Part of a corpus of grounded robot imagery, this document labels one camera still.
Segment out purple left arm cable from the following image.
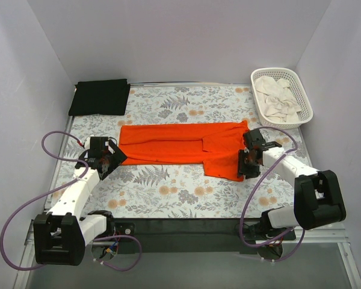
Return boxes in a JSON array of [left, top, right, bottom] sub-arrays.
[[0, 131, 143, 272]]

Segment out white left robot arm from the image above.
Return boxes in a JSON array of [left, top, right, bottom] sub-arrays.
[[33, 137, 127, 266]]

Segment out folded black t-shirt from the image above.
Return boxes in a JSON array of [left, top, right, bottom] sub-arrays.
[[69, 79, 131, 116]]

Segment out crumpled white t-shirt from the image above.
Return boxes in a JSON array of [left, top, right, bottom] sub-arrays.
[[255, 76, 301, 123]]

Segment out floral patterned table mat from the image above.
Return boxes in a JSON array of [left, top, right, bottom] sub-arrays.
[[55, 85, 294, 218]]

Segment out orange t-shirt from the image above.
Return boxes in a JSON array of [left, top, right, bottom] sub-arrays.
[[119, 121, 249, 181]]

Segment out white perforated plastic basket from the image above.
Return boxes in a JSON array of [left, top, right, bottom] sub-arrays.
[[250, 67, 313, 129]]

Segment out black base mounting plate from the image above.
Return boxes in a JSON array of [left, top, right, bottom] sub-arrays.
[[114, 218, 296, 259]]

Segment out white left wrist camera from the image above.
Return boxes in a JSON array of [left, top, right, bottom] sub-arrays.
[[81, 137, 91, 149]]

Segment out aluminium table frame rail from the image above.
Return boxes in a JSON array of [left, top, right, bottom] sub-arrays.
[[23, 218, 350, 253]]

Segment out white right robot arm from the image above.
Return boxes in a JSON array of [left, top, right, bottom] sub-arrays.
[[238, 129, 347, 240]]

